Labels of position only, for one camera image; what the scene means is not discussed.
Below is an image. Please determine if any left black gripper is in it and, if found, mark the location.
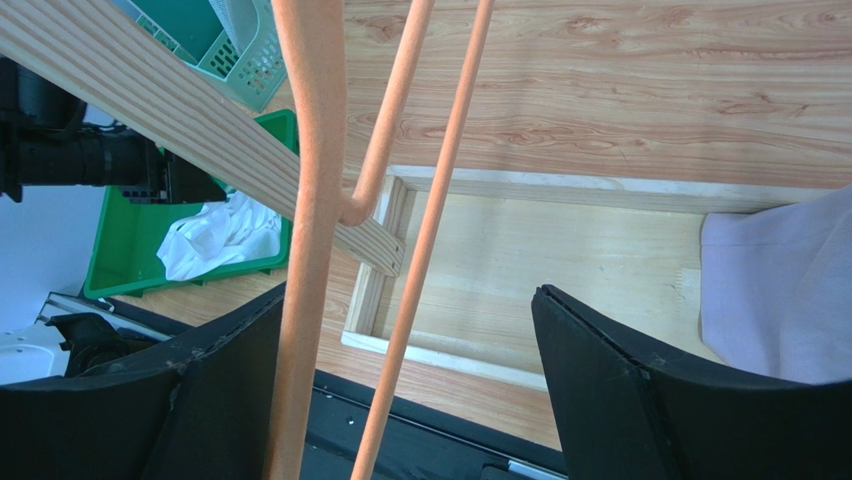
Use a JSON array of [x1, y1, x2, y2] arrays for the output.
[[117, 149, 227, 205]]

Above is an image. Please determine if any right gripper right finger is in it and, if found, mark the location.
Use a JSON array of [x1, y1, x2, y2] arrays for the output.
[[531, 285, 851, 479]]

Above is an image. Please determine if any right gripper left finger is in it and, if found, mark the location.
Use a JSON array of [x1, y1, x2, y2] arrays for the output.
[[1, 286, 285, 479]]

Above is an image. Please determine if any white tank top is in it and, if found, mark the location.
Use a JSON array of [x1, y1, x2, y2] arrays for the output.
[[156, 189, 288, 282]]

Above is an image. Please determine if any orange velvet hanger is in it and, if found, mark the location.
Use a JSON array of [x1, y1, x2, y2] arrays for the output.
[[265, 1, 493, 479]]

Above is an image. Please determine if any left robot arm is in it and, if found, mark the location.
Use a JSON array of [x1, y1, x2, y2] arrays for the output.
[[1, 58, 225, 385]]

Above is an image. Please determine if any mauve tank top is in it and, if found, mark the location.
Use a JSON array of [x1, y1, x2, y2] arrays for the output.
[[700, 187, 851, 384]]

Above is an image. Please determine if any light green file organizer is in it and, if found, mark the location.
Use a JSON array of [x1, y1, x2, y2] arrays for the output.
[[130, 1, 287, 111]]

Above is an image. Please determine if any dark green folder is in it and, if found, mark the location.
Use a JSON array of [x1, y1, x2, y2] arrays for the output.
[[132, 0, 224, 65]]

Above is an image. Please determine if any wooden clothes rack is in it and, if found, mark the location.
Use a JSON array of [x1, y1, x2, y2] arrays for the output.
[[1, 1, 823, 390]]

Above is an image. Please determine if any grey mesh pouch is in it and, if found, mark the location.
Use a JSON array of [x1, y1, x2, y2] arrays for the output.
[[209, 0, 259, 55]]

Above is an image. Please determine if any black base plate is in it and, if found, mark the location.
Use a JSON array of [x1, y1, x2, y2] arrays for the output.
[[106, 296, 567, 480]]

